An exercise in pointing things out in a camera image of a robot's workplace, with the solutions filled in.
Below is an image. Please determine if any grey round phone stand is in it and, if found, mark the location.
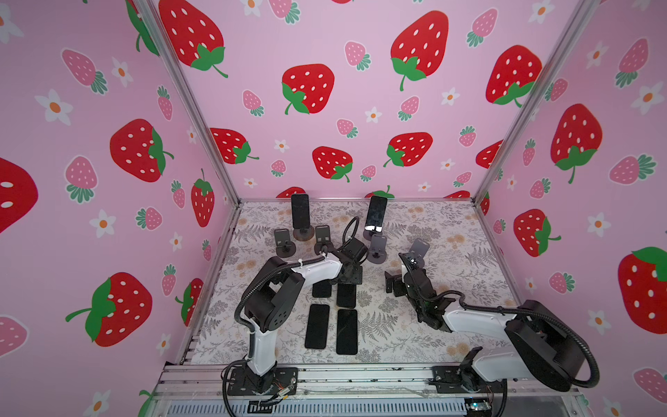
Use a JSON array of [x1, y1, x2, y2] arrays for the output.
[[274, 229, 296, 258]]

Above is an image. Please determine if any grey stand right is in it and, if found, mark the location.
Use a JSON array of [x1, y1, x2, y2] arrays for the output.
[[409, 238, 430, 261]]

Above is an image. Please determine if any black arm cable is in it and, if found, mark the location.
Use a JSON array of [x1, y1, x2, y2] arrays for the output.
[[431, 288, 601, 417], [221, 215, 361, 417]]

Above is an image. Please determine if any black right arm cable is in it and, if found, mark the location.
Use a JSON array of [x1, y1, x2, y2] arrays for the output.
[[431, 288, 601, 417]]

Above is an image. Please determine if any aluminium corner post left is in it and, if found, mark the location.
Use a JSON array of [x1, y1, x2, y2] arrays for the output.
[[137, 0, 241, 209]]

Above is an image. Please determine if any aluminium corner post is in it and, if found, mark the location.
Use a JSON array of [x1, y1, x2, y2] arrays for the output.
[[472, 0, 599, 209], [137, 0, 241, 209]]

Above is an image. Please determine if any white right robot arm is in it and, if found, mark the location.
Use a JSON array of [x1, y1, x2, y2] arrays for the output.
[[385, 252, 601, 393]]

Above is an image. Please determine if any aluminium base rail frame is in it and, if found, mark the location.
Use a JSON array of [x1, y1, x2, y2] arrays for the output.
[[140, 363, 593, 416]]

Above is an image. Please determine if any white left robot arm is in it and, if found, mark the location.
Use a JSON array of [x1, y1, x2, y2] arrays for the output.
[[234, 238, 368, 377]]

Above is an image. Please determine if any aluminium corner post right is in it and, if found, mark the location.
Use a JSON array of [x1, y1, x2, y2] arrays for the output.
[[472, 0, 599, 209]]

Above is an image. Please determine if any green edged black phone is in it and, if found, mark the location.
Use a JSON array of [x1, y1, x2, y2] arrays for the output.
[[364, 196, 388, 234]]

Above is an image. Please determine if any grey stand far centre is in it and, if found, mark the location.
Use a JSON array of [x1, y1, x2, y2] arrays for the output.
[[363, 230, 377, 242]]

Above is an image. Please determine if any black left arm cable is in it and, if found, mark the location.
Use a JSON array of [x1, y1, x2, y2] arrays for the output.
[[221, 215, 361, 417]]

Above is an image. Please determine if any silver edged black phone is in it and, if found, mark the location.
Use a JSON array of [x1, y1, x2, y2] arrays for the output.
[[336, 309, 358, 355]]

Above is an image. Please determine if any purple edged black phone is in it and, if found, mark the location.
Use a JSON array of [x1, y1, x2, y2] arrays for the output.
[[305, 304, 330, 350]]

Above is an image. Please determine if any wooden base phone stand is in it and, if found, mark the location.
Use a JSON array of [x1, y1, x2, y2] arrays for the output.
[[293, 226, 314, 242]]

